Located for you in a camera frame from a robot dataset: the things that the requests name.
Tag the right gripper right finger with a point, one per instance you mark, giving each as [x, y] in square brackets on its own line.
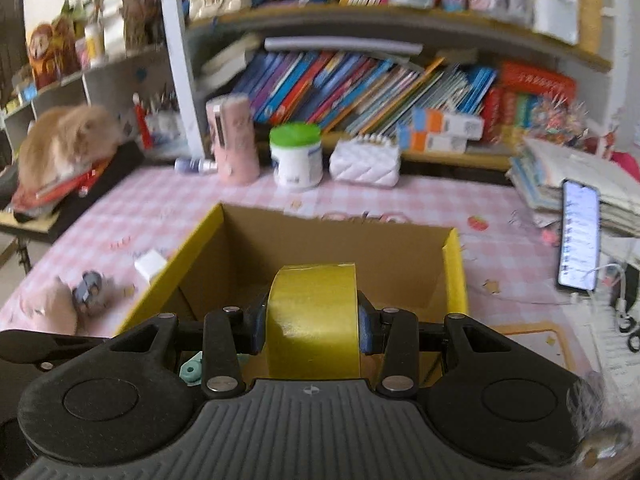
[392, 333]

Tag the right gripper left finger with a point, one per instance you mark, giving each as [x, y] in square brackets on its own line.
[228, 332]

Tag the mint green small device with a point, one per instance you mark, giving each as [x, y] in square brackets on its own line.
[191, 370]

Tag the yellow tape roll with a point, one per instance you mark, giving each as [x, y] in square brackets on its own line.
[312, 323]

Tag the pink pig plush toy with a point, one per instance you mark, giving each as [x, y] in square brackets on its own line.
[50, 309]

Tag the grey blue toy robot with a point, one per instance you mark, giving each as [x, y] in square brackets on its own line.
[89, 295]

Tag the white charger plug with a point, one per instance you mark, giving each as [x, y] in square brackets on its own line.
[150, 265]

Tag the yellow cardboard box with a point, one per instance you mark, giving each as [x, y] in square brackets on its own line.
[235, 252]

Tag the pink checkered tablecloth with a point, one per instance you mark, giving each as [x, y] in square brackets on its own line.
[509, 270]

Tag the small spray bottle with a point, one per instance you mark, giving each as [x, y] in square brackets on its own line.
[195, 166]

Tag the white quilted pouch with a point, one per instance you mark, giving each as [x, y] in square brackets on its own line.
[365, 162]

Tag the white jar green lid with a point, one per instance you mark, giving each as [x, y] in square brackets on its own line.
[296, 155]

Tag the black electronic keyboard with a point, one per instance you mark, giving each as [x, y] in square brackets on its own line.
[70, 200]

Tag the red papers under cat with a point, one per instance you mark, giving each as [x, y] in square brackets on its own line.
[44, 201]

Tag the red bottle figurine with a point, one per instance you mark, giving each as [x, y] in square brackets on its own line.
[139, 111]

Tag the white orange medicine box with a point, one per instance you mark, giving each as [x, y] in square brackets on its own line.
[465, 126]

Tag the pink cylindrical humidifier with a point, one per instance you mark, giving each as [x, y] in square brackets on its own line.
[231, 126]

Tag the smartphone with lit screen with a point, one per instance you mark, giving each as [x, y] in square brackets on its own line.
[580, 237]

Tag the stack of papers and magazines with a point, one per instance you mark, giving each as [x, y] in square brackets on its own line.
[540, 168]

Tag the row of leaning books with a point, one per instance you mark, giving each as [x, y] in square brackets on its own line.
[358, 93]

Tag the orange fluffy cat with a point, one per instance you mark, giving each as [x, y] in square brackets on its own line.
[65, 139]

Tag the god of wealth figure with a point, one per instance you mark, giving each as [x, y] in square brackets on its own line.
[51, 52]

